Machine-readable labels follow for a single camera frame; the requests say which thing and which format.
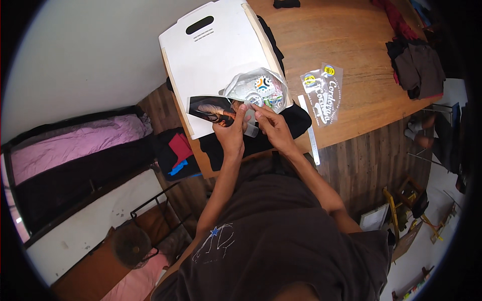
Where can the red cloth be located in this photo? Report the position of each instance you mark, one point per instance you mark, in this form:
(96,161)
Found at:
(397,18)

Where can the dark photo transfer film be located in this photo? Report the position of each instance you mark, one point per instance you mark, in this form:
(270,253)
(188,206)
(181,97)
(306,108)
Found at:
(211,109)

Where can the black metal frame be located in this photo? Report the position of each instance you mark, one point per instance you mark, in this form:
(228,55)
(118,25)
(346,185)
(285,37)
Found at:
(162,210)

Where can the small black cloth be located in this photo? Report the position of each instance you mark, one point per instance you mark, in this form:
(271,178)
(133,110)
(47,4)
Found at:
(286,3)

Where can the pile of black red clothes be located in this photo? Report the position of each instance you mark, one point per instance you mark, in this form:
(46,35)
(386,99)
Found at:
(179,154)

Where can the yellow wooden frame clutter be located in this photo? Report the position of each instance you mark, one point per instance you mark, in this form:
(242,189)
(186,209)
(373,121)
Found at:
(410,207)

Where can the rack with pink cloths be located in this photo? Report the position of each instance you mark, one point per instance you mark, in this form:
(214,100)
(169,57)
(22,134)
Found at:
(75,161)

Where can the person's left hand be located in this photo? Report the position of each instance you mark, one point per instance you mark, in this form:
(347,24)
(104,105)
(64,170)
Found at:
(228,139)

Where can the person's right hand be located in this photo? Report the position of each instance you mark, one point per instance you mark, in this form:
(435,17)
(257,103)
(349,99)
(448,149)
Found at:
(276,131)

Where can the white paper sheet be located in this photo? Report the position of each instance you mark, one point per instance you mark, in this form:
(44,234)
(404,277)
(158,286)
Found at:
(373,217)

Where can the metal ruler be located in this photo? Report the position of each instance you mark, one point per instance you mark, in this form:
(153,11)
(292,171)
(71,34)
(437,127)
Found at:
(311,135)

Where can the clear film with white lettering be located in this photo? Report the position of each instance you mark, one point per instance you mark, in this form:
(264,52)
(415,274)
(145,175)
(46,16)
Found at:
(324,94)

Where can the pink cloth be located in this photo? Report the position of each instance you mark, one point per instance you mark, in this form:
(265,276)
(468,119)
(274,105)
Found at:
(137,280)

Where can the round brown stool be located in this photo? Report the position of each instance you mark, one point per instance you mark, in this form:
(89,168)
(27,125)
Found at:
(131,245)

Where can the pile of dark clothes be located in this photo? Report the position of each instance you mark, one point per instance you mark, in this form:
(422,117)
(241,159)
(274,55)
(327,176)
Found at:
(420,69)

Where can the black t-shirt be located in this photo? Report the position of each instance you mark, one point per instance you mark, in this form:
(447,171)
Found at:
(290,120)

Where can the clear film with round logos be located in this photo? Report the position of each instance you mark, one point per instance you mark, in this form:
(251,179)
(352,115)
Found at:
(260,86)

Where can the clear film strip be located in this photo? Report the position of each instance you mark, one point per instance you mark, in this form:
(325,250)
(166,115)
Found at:
(251,128)

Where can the person's body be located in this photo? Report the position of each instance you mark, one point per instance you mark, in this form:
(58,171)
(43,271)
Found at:
(282,233)

